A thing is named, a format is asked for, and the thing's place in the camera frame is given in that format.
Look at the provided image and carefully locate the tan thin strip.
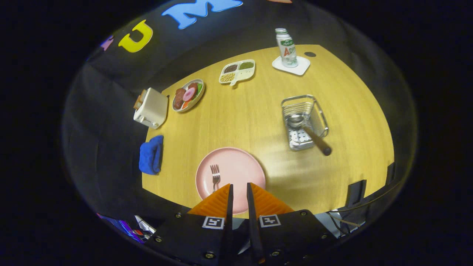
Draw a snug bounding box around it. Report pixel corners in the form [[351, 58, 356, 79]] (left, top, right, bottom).
[[334, 216, 361, 227]]

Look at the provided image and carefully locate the white divided dish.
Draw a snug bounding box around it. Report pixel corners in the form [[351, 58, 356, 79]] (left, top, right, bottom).
[[219, 59, 256, 86]]

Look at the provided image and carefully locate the black cable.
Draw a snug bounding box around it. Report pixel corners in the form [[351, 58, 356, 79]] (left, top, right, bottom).
[[327, 181, 405, 214]]

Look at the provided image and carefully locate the grey oval food plate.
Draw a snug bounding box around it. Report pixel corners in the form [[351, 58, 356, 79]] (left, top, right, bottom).
[[172, 79, 205, 113]]

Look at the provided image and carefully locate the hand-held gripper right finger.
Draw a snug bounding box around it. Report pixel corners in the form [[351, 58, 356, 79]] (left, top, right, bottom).
[[246, 182, 337, 266]]

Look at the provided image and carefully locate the pink round plate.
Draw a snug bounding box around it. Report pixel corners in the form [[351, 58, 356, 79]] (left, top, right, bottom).
[[195, 147, 266, 215]]

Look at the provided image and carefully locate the white drink bottle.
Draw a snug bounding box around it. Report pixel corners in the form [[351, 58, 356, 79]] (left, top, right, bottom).
[[275, 28, 298, 68]]

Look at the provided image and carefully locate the blue folded cloth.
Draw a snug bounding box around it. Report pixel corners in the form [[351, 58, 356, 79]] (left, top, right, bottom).
[[139, 135, 164, 175]]

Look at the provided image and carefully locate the white square coaster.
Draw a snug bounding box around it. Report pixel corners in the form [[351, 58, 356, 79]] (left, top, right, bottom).
[[272, 55, 311, 76]]

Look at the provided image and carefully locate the white toaster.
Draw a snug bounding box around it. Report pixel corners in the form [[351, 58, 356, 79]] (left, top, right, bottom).
[[133, 88, 169, 130]]

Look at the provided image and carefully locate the metal spoon with wooden handle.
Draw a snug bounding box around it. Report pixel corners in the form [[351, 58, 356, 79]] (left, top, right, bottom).
[[287, 114, 332, 156]]

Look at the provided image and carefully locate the black table clamp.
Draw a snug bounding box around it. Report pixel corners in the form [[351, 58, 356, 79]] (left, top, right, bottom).
[[385, 163, 396, 186], [347, 180, 367, 208]]

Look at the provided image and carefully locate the metal wire drainer basket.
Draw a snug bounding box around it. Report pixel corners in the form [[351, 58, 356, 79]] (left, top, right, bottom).
[[281, 95, 329, 152]]

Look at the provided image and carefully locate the metal fork with wooden handle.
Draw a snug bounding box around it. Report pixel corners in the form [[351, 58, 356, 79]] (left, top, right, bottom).
[[210, 164, 221, 193]]

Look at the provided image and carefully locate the large brown meat piece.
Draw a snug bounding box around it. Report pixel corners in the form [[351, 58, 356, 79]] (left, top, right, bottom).
[[174, 88, 186, 110]]

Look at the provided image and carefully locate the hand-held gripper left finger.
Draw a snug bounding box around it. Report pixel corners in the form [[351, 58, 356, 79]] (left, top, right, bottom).
[[152, 184, 234, 266]]

